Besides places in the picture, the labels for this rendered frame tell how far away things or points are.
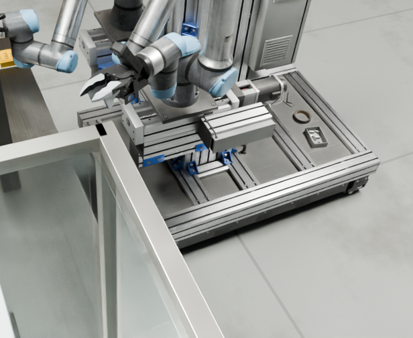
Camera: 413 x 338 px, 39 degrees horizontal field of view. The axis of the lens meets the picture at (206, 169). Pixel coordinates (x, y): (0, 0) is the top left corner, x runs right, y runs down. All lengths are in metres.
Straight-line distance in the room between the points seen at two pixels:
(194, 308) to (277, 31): 1.76
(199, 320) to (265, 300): 1.93
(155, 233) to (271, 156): 2.13
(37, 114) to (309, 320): 1.42
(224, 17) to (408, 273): 1.61
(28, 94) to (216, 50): 0.64
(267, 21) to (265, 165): 0.81
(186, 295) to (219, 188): 1.98
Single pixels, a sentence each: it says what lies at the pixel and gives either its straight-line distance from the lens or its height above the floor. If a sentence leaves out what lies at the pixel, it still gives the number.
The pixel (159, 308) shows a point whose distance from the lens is 0.72.
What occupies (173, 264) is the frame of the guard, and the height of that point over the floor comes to 1.60.
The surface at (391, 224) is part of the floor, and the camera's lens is 3.06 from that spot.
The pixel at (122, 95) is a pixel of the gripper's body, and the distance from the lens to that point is 1.57.
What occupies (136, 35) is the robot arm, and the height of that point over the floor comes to 1.19.
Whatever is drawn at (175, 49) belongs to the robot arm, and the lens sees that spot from 1.67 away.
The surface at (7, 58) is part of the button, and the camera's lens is 2.17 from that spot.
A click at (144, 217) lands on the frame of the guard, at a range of 0.78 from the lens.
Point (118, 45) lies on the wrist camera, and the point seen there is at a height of 1.32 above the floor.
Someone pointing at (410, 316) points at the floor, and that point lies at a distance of 2.79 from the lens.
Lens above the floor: 2.21
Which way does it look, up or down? 47 degrees down
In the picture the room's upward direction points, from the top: 9 degrees clockwise
